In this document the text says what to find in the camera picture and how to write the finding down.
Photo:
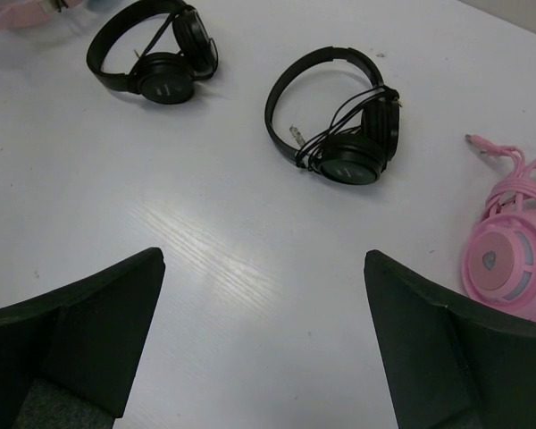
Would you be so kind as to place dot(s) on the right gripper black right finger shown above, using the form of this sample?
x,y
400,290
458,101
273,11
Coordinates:
x,y
450,362

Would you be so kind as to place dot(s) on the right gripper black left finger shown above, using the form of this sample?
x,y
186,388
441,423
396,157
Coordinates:
x,y
69,357

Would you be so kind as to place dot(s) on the blue pink cat-ear headphones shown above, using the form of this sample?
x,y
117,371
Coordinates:
x,y
23,14

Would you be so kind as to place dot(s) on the black headphones middle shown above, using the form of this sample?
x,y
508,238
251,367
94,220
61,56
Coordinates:
x,y
356,147

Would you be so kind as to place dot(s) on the black headphones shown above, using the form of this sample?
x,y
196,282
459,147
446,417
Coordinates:
x,y
180,53
356,147

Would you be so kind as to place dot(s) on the black headphones far left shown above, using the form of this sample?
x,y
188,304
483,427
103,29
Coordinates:
x,y
180,53

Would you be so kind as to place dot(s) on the pink gaming headset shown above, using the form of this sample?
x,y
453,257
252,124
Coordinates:
x,y
498,266

